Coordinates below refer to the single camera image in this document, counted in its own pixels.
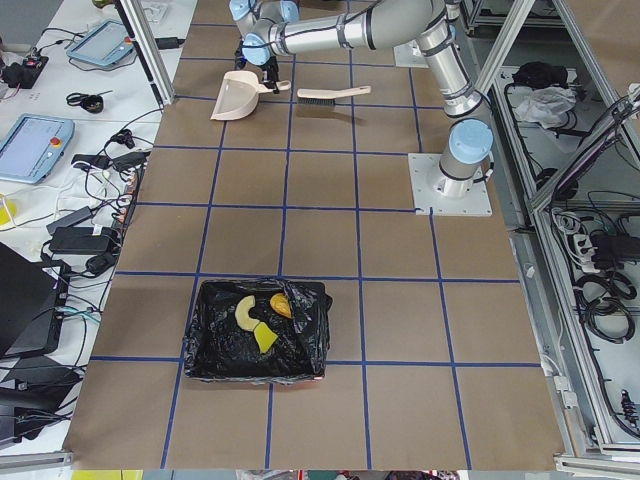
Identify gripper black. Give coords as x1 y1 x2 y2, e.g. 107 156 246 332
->
234 41 280 94

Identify beige plastic dustpan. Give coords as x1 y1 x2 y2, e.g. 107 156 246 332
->
210 70 291 121

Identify beige hand brush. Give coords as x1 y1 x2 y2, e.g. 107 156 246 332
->
296 86 372 106

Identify toy croissant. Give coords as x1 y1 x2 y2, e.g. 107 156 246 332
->
235 295 261 332

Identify green yellow sponge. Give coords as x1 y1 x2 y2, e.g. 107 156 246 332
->
253 322 279 354

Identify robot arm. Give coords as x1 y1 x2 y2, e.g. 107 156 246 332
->
229 1 488 122

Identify bin with black bag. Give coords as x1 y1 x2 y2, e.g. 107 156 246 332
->
184 278 333 384

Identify blue teach pendant far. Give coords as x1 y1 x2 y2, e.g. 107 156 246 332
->
67 20 134 67

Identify blue teach pendant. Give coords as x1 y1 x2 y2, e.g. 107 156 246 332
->
67 20 134 67
1 114 75 184

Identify black power strip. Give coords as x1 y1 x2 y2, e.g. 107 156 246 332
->
112 165 145 237

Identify blue teach pendant near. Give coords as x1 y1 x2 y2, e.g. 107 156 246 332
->
1 114 75 184

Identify black cloth bundle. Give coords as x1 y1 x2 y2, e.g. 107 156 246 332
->
512 61 568 89

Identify black power adapter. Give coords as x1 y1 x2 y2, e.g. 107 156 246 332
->
49 227 118 255

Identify white crumpled cloth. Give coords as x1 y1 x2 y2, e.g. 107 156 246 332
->
514 86 576 129

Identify black laptop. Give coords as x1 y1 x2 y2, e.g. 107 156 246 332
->
1 245 70 359

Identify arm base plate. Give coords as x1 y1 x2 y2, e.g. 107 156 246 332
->
408 153 493 217
393 40 429 69

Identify aluminium frame post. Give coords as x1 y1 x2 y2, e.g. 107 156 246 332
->
114 0 175 108

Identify coiled black cables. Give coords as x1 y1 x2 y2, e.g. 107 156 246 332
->
574 269 636 346

